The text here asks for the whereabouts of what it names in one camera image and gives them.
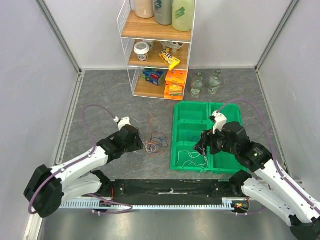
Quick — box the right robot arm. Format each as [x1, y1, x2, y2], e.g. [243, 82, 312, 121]
[193, 122, 320, 240]

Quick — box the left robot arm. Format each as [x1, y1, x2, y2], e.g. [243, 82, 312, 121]
[23, 124, 144, 218]

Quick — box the green compartment bin tray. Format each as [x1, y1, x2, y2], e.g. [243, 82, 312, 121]
[170, 101, 248, 175]

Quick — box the left glass bottle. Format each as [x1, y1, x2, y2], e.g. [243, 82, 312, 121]
[190, 72, 203, 97]

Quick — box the glass bottle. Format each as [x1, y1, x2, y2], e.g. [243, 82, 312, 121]
[190, 72, 203, 97]
[208, 69, 223, 95]

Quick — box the right glass bottle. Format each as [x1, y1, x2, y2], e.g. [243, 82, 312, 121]
[208, 69, 223, 95]

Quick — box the orange sponge package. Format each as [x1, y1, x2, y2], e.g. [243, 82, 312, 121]
[164, 70, 188, 101]

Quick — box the yellow candy bag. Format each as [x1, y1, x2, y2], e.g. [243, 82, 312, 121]
[158, 48, 181, 71]

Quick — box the white paper coffee cup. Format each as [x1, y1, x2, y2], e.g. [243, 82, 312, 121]
[133, 41, 150, 62]

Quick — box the white yogurt cup pack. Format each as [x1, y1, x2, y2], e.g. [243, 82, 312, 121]
[160, 41, 184, 53]

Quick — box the beige bottle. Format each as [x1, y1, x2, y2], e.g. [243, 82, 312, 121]
[134, 0, 154, 19]

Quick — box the light green bottle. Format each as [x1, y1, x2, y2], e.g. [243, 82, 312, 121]
[172, 0, 195, 32]

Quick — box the grey green bottle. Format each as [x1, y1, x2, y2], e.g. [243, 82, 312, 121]
[154, 0, 173, 26]

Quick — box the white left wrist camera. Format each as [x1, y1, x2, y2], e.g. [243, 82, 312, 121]
[113, 116, 131, 131]

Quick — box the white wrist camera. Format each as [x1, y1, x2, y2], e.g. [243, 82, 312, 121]
[113, 116, 131, 131]
[209, 110, 227, 134]

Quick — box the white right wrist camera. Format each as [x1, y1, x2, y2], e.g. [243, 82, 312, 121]
[209, 110, 227, 134]

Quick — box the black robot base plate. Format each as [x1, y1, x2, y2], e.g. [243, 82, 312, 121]
[97, 179, 246, 198]

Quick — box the white slotted cable duct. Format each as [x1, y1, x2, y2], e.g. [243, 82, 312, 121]
[59, 197, 235, 211]

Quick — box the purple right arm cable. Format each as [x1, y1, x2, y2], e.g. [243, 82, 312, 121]
[216, 98, 320, 216]

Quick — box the white wire wooden shelf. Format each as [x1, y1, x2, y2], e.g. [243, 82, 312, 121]
[117, 0, 194, 101]

